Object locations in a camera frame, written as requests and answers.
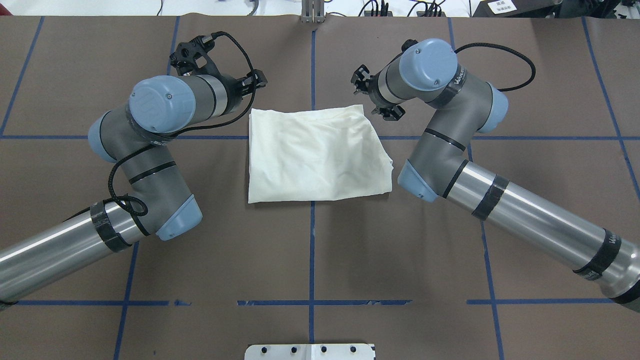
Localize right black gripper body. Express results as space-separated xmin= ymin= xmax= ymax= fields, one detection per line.
xmin=362 ymin=75 xmax=388 ymax=113

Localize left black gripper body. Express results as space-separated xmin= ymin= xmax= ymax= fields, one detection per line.
xmin=222 ymin=75 xmax=250 ymax=109

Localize cream long-sleeve cat shirt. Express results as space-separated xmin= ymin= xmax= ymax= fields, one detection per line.
xmin=247 ymin=104 xmax=394 ymax=204

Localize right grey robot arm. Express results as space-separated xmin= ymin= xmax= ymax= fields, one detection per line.
xmin=350 ymin=38 xmax=640 ymax=312

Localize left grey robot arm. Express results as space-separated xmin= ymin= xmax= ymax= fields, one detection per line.
xmin=0 ymin=69 xmax=268 ymax=310

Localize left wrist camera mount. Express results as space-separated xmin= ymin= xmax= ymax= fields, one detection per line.
xmin=169 ymin=34 xmax=221 ymax=76

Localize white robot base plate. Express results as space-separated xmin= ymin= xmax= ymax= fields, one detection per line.
xmin=244 ymin=342 xmax=377 ymax=360

